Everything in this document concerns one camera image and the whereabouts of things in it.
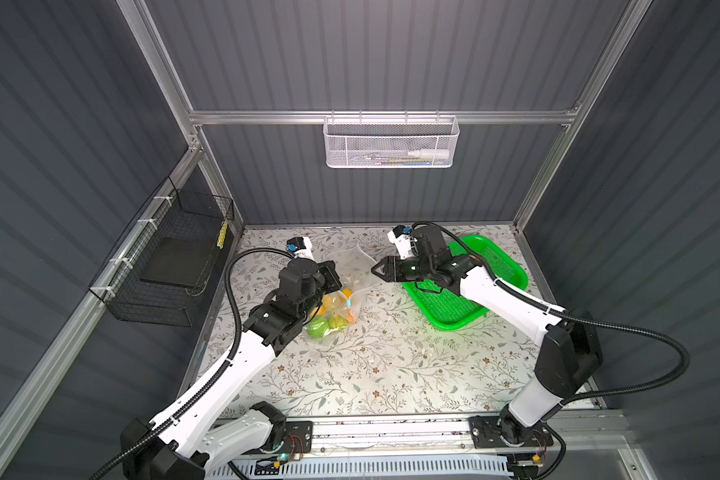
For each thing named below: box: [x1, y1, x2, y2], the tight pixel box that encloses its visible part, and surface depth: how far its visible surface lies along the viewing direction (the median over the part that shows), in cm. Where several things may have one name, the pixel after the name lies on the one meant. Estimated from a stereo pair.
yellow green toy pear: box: [330, 315, 349, 329], surface depth 91 cm
